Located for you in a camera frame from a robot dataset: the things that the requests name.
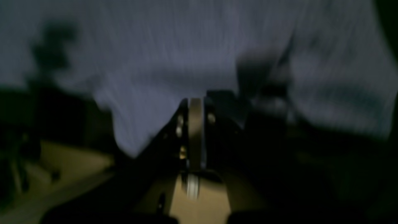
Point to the blue grey t-shirt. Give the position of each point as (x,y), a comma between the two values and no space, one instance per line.
(139,58)

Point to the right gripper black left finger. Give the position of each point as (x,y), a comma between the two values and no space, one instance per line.
(113,201)

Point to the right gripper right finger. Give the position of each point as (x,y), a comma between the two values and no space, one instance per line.
(292,167)

